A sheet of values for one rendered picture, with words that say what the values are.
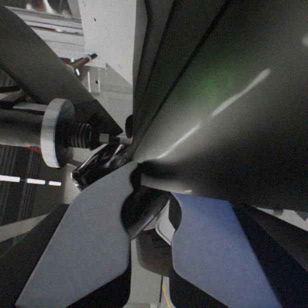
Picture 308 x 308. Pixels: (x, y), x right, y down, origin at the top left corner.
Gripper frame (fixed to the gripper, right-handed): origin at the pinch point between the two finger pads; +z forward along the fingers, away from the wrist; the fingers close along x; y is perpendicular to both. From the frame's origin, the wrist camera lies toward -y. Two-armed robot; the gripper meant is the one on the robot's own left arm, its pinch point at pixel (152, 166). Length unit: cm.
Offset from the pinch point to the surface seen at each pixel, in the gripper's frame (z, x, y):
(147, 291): 404, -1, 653
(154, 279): 424, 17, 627
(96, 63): 69, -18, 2
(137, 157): 2.8, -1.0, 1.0
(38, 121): 10.4, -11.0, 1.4
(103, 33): 52, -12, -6
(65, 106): 11.3, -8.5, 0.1
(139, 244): 20.3, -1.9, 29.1
